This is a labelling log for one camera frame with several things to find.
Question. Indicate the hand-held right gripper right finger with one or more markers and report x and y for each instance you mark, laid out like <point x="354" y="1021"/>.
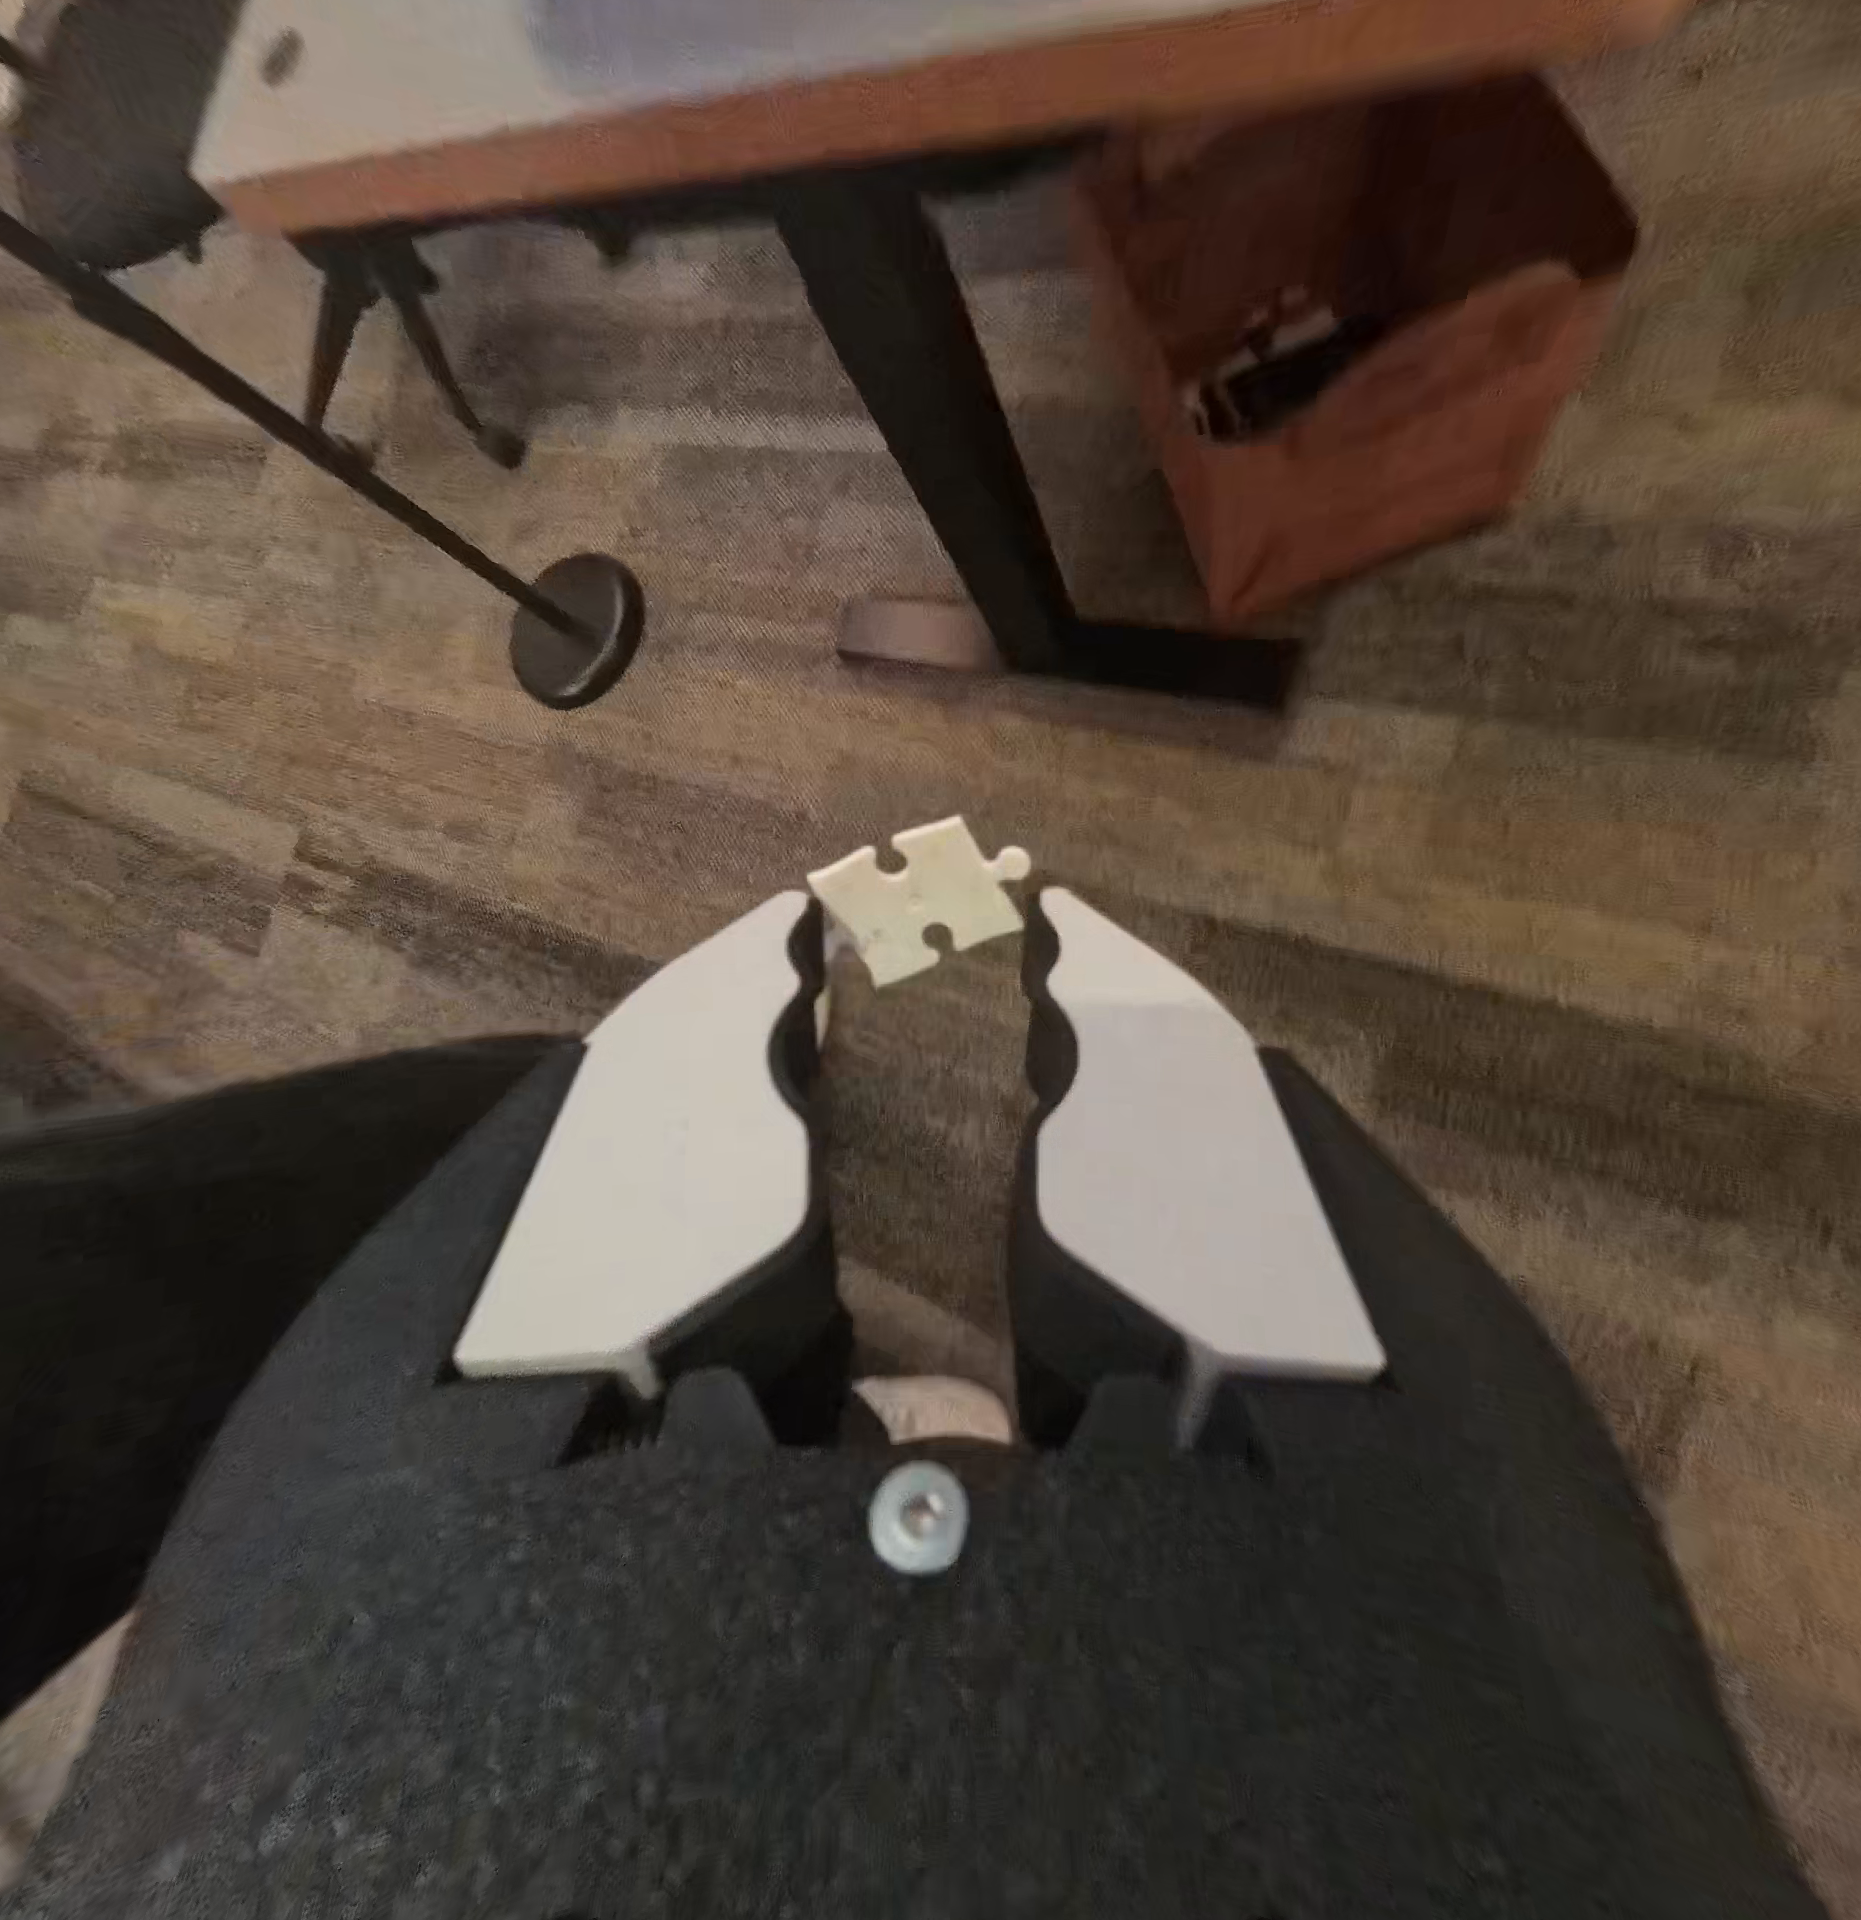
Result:
<point x="1216" y="1199"/>

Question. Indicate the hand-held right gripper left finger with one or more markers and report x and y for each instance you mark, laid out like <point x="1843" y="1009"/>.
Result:
<point x="644" y="1199"/>

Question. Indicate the white-backed puzzle piece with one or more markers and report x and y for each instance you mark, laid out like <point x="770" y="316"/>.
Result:
<point x="915" y="900"/>

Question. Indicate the black pole with round base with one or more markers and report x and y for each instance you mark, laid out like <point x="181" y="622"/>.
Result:
<point x="577" y="630"/>

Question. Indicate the brown open box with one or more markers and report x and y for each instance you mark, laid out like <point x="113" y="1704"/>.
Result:
<point x="1394" y="421"/>

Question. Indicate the wooden background table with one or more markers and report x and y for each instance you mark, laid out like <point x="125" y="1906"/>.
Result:
<point x="720" y="136"/>

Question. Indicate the dark grey chair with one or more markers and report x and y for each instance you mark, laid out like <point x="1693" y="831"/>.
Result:
<point x="104" y="150"/>

